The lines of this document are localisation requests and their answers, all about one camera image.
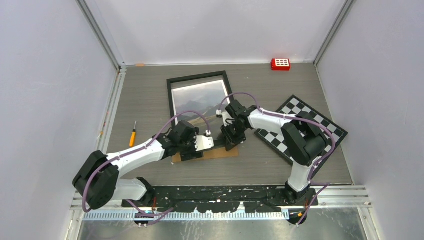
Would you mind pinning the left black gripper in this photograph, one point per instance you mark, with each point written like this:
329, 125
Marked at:
191, 154

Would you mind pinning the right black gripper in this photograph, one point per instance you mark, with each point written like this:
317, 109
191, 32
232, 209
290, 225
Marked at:
235, 141

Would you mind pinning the brown fibreboard backing board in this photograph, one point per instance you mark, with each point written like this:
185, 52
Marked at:
217, 153

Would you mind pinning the landscape photo print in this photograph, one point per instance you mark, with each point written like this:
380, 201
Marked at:
198, 106

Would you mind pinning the orange handled screwdriver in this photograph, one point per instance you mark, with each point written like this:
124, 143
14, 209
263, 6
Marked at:
133, 135

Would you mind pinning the black picture frame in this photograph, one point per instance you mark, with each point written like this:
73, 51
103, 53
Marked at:
198, 99

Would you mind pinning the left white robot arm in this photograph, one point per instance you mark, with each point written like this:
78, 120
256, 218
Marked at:
100, 179

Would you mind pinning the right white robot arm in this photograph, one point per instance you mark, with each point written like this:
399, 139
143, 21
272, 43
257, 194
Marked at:
304, 138

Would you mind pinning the red toy brick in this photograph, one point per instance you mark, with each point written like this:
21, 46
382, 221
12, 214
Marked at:
280, 64

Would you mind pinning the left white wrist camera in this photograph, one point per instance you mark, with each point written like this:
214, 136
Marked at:
203, 143

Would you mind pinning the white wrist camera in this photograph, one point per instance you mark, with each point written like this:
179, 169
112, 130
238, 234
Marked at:
203, 143
225, 116

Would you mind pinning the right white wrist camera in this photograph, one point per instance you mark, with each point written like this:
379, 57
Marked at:
225, 116

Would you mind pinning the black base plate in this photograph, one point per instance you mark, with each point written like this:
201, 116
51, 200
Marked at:
223, 199

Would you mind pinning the aluminium rail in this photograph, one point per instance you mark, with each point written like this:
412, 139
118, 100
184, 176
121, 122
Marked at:
331, 197

